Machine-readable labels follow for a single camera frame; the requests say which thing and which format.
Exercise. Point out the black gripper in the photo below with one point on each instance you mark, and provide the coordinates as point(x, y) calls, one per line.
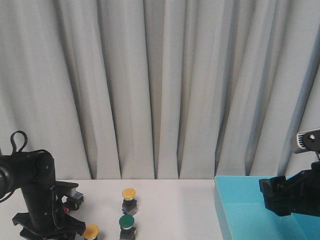
point(46, 218)
point(299, 194)

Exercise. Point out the yellow push button front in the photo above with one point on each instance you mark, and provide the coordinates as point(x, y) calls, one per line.
point(91, 232)

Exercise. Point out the yellow push button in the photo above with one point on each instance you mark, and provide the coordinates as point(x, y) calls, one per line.
point(129, 204)
point(91, 232)

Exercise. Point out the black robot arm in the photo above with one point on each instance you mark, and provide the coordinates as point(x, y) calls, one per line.
point(24, 168)

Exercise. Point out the light blue plastic box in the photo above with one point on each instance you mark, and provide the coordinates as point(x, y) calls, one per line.
point(242, 214)

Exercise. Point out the red push button lying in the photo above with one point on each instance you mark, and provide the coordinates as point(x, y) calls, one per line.
point(73, 202)

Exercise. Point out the green push button centre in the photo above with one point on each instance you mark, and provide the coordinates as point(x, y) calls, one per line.
point(127, 229)

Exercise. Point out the yellow push button back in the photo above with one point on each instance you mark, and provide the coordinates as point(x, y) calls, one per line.
point(129, 204)

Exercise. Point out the grey pleated curtain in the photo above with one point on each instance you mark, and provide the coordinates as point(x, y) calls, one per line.
point(161, 89)

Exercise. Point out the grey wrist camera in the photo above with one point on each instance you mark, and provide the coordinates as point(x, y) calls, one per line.
point(306, 141)

